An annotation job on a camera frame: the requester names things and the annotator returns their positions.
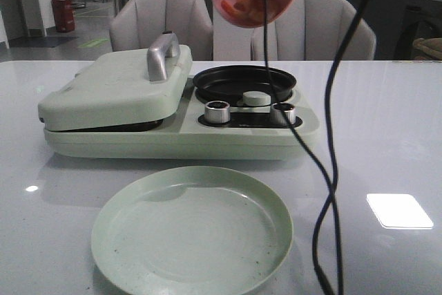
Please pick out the green sandwich maker lid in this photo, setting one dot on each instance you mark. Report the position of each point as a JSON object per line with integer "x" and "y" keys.
{"x": 121, "y": 88}

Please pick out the pale shrimp piece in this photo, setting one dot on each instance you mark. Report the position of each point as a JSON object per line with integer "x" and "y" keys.
{"x": 249, "y": 9}

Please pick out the orange shrimp piece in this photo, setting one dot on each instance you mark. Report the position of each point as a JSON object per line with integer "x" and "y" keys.
{"x": 229, "y": 9}

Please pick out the green breakfast maker base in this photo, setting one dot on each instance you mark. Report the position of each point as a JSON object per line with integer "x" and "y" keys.
{"x": 180, "y": 136}

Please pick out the left silver knob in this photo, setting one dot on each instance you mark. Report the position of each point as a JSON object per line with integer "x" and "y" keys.
{"x": 217, "y": 112}

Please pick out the silver knob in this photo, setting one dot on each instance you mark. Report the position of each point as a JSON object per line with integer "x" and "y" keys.
{"x": 217, "y": 112}
{"x": 282, "y": 114}

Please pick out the black round frying pan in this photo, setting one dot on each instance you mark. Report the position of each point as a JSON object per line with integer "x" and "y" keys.
{"x": 228, "y": 83}

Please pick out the right silver knob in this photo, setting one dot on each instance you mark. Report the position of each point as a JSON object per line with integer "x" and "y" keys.
{"x": 282, "y": 114}

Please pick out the white refrigerator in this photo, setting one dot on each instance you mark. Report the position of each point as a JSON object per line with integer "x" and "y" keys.
{"x": 230, "y": 43}

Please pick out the light green plate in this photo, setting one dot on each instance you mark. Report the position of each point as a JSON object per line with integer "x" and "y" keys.
{"x": 192, "y": 230}

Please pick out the beige chair left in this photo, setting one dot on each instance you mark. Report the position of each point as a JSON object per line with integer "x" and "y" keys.
{"x": 139, "y": 23}

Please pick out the beige chair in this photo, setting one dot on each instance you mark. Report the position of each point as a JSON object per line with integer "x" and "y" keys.
{"x": 313, "y": 30}
{"x": 139, "y": 23}

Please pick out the beige chair right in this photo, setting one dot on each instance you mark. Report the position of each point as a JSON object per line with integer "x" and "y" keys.
{"x": 313, "y": 30}

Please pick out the red trash bin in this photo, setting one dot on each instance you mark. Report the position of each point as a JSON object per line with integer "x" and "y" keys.
{"x": 63, "y": 15}

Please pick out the dark kitchen counter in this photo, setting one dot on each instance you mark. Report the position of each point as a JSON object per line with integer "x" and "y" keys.
{"x": 390, "y": 15}

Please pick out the beige cushion at right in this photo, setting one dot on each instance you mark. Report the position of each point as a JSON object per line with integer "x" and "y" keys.
{"x": 427, "y": 49}

